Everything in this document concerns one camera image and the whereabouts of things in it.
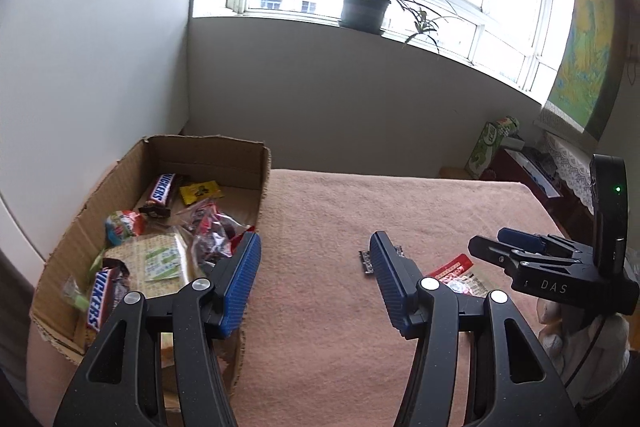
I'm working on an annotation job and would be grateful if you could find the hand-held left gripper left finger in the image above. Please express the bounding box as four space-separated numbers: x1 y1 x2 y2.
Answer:
52 231 263 427

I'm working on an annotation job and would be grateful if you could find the clear packet of brown snack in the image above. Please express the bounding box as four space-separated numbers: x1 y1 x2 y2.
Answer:
180 199 254 269

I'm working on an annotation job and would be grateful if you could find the white wardrobe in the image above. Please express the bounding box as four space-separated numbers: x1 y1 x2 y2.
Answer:
0 0 197 259

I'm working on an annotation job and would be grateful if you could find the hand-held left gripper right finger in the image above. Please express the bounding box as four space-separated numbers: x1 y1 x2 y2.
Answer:
368 231 583 427

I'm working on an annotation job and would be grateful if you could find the pale cracker packet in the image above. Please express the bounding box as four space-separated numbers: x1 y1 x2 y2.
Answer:
100 231 211 301

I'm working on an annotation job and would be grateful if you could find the small light green packet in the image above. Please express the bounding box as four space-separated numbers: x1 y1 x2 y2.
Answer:
61 254 106 311

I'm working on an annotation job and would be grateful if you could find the potted spider plant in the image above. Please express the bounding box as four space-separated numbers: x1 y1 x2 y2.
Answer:
337 0 459 54

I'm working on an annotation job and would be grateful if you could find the green carton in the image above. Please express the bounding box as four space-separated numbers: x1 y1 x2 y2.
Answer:
465 115 521 180

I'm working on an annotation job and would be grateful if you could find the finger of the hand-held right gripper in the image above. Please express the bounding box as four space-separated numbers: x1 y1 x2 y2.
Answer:
468 234 592 276
497 227 589 255

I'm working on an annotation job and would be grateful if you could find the dark red cabinet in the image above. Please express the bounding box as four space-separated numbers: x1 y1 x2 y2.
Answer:
487 147 597 229

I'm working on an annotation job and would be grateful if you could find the white lace cloth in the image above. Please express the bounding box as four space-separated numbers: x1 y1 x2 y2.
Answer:
542 132 597 216

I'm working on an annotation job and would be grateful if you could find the person's right hand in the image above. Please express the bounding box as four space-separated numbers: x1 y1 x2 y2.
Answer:
537 295 594 356

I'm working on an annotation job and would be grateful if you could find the yellow candy packet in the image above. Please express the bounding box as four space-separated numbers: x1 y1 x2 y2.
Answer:
178 180 224 207

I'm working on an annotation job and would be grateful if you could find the brown cardboard box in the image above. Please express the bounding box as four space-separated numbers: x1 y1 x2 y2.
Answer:
29 134 273 413

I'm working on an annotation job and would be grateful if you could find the wall map poster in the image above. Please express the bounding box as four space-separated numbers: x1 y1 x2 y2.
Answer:
537 0 619 142

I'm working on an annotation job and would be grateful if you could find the red and green candy packet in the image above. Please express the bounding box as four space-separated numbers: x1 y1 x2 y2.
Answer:
103 209 147 253

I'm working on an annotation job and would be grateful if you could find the red white nut packet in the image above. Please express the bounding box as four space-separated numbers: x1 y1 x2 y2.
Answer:
447 272 490 300

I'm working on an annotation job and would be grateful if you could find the black cable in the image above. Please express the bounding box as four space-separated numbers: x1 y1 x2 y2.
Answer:
562 313 619 391

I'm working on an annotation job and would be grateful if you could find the person's right forearm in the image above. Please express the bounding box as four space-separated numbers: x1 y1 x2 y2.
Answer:
565 313 634 408

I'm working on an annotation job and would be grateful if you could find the red snack packet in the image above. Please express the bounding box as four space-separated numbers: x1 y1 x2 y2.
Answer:
429 255 474 283

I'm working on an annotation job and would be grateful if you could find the small grey foil packet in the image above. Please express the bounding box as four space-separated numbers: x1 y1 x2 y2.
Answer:
358 246 404 278

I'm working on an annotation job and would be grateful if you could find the brown chocolate bar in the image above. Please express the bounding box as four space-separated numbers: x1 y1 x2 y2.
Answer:
85 257 132 351
138 173 182 220

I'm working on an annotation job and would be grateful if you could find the white paper sheet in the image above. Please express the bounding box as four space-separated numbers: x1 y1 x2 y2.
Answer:
509 151 564 198

